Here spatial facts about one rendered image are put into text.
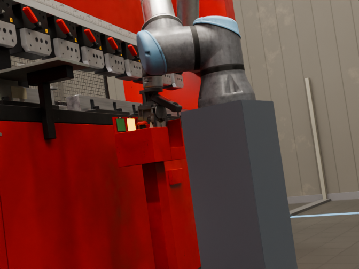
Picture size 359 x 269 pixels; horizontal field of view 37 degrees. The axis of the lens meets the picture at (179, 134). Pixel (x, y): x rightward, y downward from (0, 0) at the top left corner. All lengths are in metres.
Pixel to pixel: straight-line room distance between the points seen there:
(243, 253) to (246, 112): 0.34
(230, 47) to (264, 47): 5.29
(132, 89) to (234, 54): 2.65
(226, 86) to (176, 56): 0.15
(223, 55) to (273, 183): 0.35
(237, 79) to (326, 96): 4.98
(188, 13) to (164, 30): 0.43
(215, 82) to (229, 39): 0.12
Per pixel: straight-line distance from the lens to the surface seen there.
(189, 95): 3.81
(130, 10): 2.79
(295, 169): 6.48
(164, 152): 1.88
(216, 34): 1.38
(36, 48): 1.97
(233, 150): 1.30
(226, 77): 1.36
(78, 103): 2.17
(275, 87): 6.56
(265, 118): 1.39
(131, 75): 2.62
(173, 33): 1.37
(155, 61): 1.35
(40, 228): 1.66
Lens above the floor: 0.64
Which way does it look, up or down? 3 degrees up
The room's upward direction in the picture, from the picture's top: 8 degrees counter-clockwise
